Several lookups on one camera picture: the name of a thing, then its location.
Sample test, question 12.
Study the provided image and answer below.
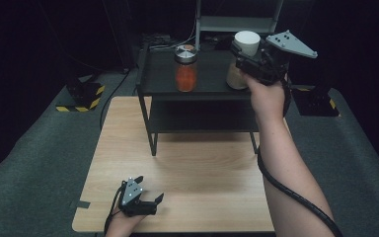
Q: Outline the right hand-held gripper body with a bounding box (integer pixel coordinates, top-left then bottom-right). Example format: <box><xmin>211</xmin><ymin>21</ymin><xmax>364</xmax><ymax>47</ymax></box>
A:
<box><xmin>235</xmin><ymin>30</ymin><xmax>319</xmax><ymax>87</ymax></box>

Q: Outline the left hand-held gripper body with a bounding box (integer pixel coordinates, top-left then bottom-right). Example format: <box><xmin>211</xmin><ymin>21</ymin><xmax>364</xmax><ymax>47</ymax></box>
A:
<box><xmin>117</xmin><ymin>176</ymin><xmax>158</xmax><ymax>218</ymax></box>

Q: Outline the glass jar with beige powder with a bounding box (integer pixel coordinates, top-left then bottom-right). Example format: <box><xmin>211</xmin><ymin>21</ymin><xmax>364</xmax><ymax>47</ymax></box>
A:
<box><xmin>225</xmin><ymin>30</ymin><xmax>262</xmax><ymax>91</ymax></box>

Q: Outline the black metal rack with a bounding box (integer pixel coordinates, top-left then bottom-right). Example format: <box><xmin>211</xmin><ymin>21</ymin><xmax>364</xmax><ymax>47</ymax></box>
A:
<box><xmin>135</xmin><ymin>41</ymin><xmax>262</xmax><ymax>157</ymax></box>

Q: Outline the glass jar with orange contents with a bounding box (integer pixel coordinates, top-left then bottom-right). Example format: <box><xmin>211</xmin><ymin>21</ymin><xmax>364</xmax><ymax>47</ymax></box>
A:
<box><xmin>173</xmin><ymin>43</ymin><xmax>198</xmax><ymax>94</ymax></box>

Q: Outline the person's left hand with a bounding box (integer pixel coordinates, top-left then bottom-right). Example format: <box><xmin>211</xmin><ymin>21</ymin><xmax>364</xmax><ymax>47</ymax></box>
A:
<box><xmin>106</xmin><ymin>211</ymin><xmax>146</xmax><ymax>237</ymax></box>

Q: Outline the person's right hand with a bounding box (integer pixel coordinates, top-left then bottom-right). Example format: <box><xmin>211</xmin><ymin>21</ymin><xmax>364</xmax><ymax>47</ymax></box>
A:
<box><xmin>242</xmin><ymin>73</ymin><xmax>288</xmax><ymax>125</ymax></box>

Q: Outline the grey metal stand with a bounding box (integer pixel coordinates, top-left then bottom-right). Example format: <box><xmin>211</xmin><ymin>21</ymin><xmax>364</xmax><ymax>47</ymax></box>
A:
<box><xmin>194</xmin><ymin>0</ymin><xmax>284</xmax><ymax>51</ymax></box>

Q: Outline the grey tape piece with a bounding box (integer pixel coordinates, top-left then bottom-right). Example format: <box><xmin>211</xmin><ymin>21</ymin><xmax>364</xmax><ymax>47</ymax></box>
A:
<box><xmin>69</xmin><ymin>198</ymin><xmax>92</xmax><ymax>210</ymax></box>

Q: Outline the black stand base striped edge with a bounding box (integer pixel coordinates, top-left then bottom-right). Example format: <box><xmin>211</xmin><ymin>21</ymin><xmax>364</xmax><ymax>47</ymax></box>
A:
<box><xmin>290</xmin><ymin>84</ymin><xmax>341</xmax><ymax>119</ymax></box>
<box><xmin>55</xmin><ymin>73</ymin><xmax>107</xmax><ymax>114</ymax></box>

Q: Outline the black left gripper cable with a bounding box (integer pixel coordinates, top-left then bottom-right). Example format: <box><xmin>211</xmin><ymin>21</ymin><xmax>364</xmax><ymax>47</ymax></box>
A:
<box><xmin>103</xmin><ymin>185</ymin><xmax>126</xmax><ymax>235</ymax></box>

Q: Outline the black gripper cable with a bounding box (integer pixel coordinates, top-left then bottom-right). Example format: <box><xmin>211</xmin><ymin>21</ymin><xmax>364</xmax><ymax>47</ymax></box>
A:
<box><xmin>103</xmin><ymin>185</ymin><xmax>126</xmax><ymax>235</ymax></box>
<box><xmin>256</xmin><ymin>78</ymin><xmax>344</xmax><ymax>237</ymax></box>

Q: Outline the white cable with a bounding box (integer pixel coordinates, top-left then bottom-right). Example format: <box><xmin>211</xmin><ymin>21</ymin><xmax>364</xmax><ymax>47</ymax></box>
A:
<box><xmin>149</xmin><ymin>19</ymin><xmax>199</xmax><ymax>51</ymax></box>

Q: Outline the black floor cable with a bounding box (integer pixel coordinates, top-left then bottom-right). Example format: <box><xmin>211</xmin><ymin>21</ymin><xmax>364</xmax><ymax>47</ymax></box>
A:
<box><xmin>99</xmin><ymin>68</ymin><xmax>131</xmax><ymax>130</ymax></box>

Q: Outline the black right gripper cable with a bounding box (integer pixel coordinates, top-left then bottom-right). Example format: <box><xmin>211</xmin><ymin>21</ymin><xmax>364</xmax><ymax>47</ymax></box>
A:
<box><xmin>256</xmin><ymin>78</ymin><xmax>344</xmax><ymax>237</ymax></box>

